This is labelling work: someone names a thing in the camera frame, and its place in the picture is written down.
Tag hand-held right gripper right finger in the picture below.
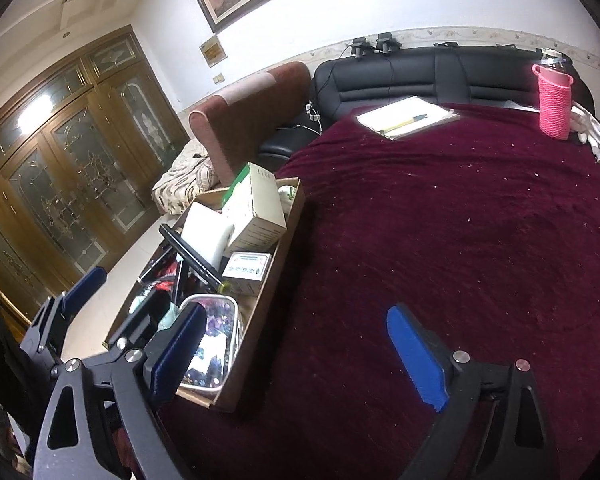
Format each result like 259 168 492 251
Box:
386 304 561 480

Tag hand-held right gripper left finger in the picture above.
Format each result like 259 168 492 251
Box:
32 302 208 480

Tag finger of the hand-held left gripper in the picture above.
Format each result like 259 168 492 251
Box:
20 266 108 361
87 292 173 386

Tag clear plastic container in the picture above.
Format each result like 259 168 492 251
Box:
172 294 243 393

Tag black snack packet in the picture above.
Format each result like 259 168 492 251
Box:
137 250 191 306

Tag cardboard box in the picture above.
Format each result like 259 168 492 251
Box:
102 176 307 413

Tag small white carton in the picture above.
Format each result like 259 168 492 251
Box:
221 251 273 296

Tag white paper box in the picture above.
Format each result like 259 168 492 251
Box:
180 201 237 271

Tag wooden glass door cabinet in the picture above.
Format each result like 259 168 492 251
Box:
0 25 191 321

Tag maroon velvet cloth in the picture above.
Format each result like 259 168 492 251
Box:
157 102 600 480

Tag patterned beige blanket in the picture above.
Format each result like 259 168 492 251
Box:
151 137 221 216

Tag green and white box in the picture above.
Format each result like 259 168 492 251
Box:
221 161 288 251

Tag white plastic bottle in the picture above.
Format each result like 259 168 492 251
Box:
277 185 298 216

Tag brown armchair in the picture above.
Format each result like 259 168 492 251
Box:
188 61 313 188

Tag yellow pen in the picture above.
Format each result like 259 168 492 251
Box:
382 112 428 133

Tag white notebook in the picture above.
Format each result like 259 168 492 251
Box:
356 95 461 141

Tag small framed picture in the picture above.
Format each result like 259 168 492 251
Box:
199 36 227 67

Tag black leather sofa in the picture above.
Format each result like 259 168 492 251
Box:
257 46 596 171

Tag pink crochet covered bottle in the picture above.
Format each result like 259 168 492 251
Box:
531 49 576 141

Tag white gloves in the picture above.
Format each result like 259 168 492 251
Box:
570 101 600 165

